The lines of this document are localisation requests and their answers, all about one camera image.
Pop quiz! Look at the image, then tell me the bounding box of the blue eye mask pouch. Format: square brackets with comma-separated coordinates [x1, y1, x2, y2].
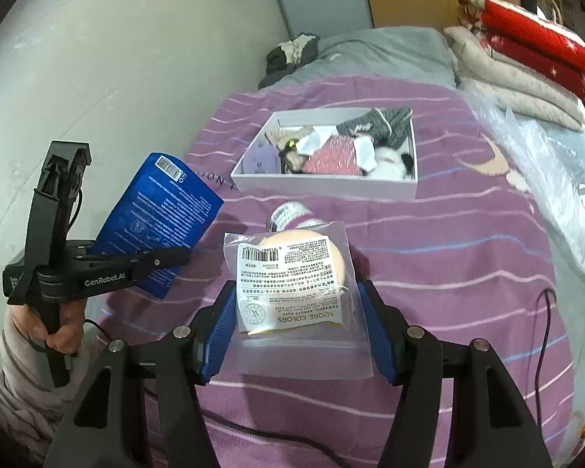
[89, 151, 226, 301]

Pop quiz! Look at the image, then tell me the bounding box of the purple shampoo pump bottle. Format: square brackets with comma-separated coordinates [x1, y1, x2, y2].
[267, 201, 323, 232]

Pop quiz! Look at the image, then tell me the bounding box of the lilac soft pouch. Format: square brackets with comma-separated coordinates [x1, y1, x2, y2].
[242, 140, 281, 174]

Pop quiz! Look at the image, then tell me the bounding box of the bagged powder puff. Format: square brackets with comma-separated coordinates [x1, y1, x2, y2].
[223, 222, 374, 380]

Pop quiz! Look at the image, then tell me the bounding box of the pink glitter sponge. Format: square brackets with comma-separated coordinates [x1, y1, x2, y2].
[302, 135, 362, 176]

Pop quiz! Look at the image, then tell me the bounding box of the white black plush dog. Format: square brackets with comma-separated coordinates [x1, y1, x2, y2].
[368, 147, 413, 182]

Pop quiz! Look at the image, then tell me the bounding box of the grey plaid cloth bag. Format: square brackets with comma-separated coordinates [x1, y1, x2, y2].
[336, 107, 413, 149]

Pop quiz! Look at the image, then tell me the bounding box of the beige plaid cloth pouch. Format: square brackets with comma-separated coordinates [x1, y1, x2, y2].
[265, 126, 314, 174]

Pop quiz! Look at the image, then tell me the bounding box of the grey sleeve left forearm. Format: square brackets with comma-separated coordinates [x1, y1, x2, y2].
[0, 312, 95, 464]

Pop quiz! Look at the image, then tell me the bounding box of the person's left hand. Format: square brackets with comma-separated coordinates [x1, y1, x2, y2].
[10, 299, 87, 356]

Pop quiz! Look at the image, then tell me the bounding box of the purple striped bed sheet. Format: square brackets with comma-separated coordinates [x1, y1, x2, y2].
[101, 77, 574, 467]

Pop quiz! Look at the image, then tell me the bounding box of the white cardboard box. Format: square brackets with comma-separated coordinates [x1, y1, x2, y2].
[231, 108, 418, 202]

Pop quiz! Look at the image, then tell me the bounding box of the black white garment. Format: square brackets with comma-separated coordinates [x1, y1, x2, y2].
[266, 34, 320, 75]

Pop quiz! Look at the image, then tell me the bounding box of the clear plastic sheet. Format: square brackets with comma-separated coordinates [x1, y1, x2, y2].
[461, 80, 585, 277]

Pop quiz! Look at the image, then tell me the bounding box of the white folded quilt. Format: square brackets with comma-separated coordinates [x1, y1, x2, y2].
[444, 27, 585, 132]

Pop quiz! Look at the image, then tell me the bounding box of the grey-blue blanket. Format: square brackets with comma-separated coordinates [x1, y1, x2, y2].
[259, 27, 456, 90]

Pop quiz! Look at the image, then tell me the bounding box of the red folded quilt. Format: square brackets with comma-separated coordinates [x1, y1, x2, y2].
[457, 0, 585, 100]

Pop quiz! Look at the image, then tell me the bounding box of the black cable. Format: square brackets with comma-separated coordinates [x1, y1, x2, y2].
[532, 286, 559, 442]

